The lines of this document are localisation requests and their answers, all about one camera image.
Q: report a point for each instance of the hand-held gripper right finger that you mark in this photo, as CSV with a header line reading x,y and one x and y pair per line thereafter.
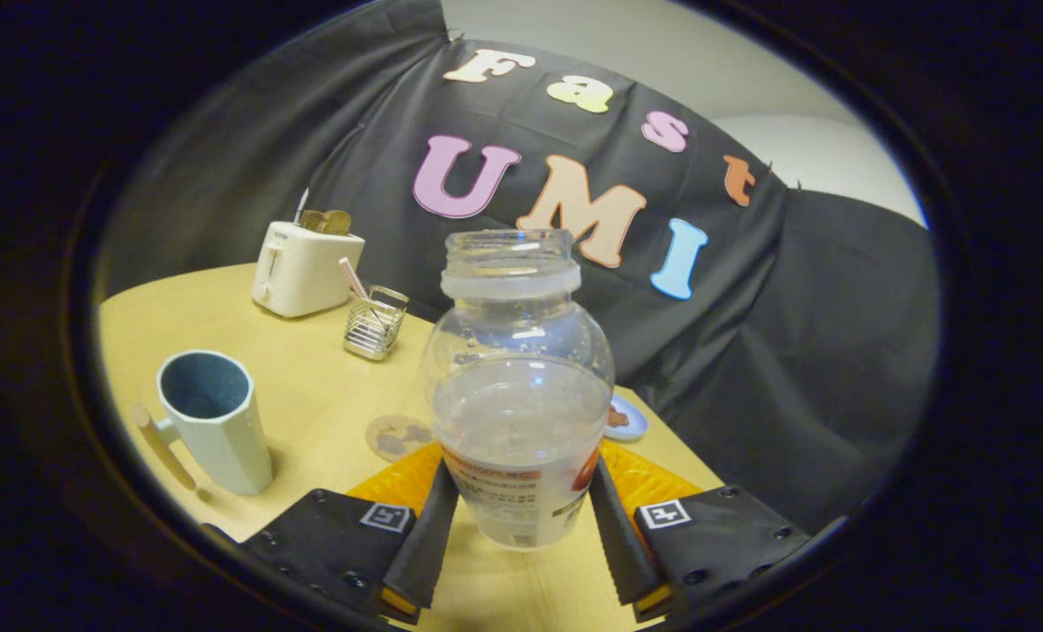
x,y
618,544

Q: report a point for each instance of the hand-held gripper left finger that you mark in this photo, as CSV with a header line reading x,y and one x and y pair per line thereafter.
x,y
429,535

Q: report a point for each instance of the round wooden coaster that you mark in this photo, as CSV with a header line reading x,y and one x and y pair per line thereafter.
x,y
394,437

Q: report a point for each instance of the clear plastic juice bottle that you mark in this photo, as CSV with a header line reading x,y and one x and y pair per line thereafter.
x,y
517,412

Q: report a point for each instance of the pale green cup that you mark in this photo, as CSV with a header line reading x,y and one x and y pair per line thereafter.
x,y
223,439

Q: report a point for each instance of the small blue plate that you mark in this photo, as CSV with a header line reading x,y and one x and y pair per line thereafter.
x,y
634,426

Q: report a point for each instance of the brown food piece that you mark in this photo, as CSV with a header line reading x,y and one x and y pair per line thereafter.
x,y
618,418

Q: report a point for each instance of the wooden table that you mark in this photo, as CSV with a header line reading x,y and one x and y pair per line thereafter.
x,y
311,395

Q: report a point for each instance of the red striped straw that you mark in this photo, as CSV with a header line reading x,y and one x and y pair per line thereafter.
x,y
352,276

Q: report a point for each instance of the white toaster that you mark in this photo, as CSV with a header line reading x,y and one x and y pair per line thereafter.
x,y
302,272

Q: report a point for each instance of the brown bread slice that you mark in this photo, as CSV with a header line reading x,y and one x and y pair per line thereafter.
x,y
333,222

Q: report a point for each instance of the thin white rod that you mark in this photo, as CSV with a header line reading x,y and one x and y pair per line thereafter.
x,y
301,206

